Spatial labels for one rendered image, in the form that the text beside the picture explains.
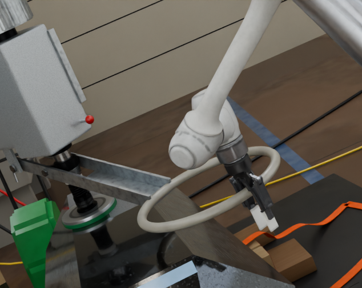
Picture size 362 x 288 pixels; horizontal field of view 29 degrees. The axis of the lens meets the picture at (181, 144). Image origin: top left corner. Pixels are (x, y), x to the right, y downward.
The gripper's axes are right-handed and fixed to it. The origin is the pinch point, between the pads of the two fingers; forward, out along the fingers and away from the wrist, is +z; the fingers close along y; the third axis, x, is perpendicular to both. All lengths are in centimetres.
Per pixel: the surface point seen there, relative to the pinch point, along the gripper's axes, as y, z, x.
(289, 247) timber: 108, 70, -71
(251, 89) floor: 374, 61, -274
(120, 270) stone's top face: 30.2, -1.9, 35.4
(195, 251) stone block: 14.6, 1.4, 17.5
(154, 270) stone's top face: 17.1, -0.7, 30.7
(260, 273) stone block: 8.7, 17.3, 4.4
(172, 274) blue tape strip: 12.3, 1.6, 28.4
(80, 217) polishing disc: 81, -9, 22
